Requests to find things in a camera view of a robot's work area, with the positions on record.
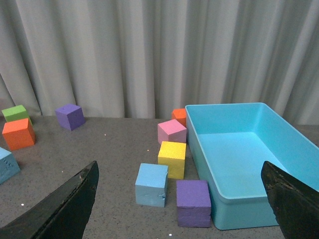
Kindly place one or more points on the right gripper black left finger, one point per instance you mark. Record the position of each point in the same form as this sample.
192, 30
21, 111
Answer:
63, 214

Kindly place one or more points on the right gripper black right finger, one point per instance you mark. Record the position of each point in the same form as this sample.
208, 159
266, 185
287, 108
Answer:
294, 204

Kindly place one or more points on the light blue cube with marks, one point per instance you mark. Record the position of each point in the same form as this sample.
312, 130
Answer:
8, 165

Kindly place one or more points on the light blue foam cube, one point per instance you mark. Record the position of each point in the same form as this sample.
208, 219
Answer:
151, 185

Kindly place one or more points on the light blue plastic bin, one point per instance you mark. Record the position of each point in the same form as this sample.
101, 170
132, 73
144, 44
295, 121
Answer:
229, 144

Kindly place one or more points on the orange foam cube left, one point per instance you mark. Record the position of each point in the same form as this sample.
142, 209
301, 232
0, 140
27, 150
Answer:
19, 134

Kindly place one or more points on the purple foam cube far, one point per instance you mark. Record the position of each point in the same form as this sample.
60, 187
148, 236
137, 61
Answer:
70, 116

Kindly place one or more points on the purple foam cube near bin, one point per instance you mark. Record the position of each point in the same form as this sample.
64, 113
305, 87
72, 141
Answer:
193, 204

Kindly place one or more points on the green foam cube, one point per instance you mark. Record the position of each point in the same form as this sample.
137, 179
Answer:
16, 113

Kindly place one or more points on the yellow foam cube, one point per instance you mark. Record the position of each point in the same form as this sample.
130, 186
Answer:
173, 154

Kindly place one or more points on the orange foam cube behind pink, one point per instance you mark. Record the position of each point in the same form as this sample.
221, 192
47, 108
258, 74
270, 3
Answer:
179, 115

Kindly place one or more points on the grey curtain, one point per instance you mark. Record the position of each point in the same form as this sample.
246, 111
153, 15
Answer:
144, 58

